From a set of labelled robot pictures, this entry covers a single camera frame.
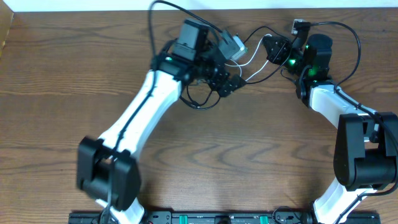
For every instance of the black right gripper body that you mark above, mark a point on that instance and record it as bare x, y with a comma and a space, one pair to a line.
280, 57

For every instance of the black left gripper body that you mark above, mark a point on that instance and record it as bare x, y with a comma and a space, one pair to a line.
204, 62

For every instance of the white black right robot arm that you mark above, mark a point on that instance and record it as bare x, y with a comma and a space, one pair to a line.
365, 157

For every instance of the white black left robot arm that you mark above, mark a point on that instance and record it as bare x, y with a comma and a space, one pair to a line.
107, 167

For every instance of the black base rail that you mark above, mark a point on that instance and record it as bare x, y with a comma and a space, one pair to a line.
167, 217

